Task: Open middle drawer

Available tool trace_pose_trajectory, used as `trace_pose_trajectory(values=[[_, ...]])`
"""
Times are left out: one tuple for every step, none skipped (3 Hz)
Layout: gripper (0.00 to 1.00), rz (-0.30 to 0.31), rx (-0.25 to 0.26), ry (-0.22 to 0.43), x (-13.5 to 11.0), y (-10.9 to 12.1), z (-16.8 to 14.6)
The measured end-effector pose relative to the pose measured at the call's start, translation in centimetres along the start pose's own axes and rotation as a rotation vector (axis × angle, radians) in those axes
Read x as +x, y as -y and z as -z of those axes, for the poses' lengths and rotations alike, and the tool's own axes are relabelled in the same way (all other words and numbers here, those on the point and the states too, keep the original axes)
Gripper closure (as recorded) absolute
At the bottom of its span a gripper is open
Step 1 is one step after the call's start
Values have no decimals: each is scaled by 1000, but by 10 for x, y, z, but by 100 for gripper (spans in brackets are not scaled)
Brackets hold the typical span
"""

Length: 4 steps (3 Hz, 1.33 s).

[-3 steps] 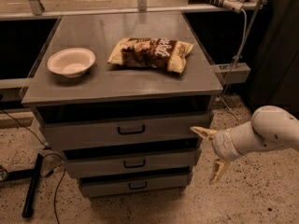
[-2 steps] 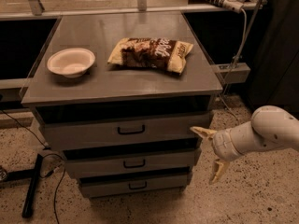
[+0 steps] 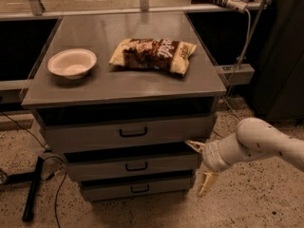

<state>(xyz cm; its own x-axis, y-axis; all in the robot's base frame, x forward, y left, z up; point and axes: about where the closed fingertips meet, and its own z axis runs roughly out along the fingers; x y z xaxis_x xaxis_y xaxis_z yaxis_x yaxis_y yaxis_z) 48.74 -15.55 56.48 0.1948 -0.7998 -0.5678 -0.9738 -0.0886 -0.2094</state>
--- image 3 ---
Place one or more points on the grey bottom drawer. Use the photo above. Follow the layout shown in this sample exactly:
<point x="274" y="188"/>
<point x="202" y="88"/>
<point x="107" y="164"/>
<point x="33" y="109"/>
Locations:
<point x="137" y="186"/>

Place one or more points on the grey drawer cabinet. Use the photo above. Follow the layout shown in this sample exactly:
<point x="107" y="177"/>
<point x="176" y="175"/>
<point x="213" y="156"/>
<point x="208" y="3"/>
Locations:
<point x="109" y="93"/>

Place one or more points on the white bowl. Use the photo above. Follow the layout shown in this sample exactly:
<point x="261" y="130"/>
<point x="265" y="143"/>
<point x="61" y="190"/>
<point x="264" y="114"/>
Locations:
<point x="72" y="63"/>

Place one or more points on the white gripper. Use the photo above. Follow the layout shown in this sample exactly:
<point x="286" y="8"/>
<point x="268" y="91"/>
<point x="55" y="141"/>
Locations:
<point x="210" y="156"/>

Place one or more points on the grey drawer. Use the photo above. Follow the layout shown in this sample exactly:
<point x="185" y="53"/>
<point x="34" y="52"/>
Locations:
<point x="97" y="136"/>
<point x="137" y="186"/>
<point x="130" y="166"/>

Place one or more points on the metal rail frame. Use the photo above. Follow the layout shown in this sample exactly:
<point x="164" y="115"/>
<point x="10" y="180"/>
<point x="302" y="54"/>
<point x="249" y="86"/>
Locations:
<point x="95" y="3"/>

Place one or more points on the grey top drawer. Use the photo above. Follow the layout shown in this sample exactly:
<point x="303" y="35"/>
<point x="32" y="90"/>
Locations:
<point x="97" y="136"/>

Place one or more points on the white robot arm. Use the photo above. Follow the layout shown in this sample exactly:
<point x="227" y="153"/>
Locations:
<point x="253" y="140"/>

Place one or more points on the dark cabinet at right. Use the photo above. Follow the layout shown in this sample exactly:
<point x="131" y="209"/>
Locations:
<point x="277" y="89"/>

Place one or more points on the brown yellow chip bag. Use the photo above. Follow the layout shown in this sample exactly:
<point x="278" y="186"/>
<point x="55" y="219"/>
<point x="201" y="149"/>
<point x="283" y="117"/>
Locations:
<point x="160" y="54"/>

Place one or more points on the black metal floor stand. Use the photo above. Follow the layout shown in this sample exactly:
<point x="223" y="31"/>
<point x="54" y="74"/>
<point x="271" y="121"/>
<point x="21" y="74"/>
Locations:
<point x="33" y="178"/>

